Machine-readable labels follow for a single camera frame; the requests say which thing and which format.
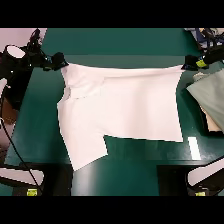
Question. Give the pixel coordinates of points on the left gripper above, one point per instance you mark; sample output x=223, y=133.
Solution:
x=59, y=61

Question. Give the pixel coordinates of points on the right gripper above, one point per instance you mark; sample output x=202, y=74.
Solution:
x=194, y=62

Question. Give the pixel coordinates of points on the white T-shirt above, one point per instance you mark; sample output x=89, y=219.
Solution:
x=126, y=103

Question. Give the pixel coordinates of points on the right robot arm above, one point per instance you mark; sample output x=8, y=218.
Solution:
x=206, y=173

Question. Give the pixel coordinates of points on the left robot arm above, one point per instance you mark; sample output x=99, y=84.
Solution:
x=15, y=56

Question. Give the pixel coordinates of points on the pale garment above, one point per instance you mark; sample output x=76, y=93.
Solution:
x=210, y=96

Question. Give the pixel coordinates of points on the beige garment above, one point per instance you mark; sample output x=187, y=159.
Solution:
x=213, y=125

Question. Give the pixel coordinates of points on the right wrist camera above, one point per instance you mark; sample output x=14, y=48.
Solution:
x=209, y=37

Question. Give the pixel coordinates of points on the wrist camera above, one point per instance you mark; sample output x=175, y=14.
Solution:
x=35, y=38
x=209, y=37

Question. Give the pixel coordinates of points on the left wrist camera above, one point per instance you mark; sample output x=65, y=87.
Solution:
x=35, y=38

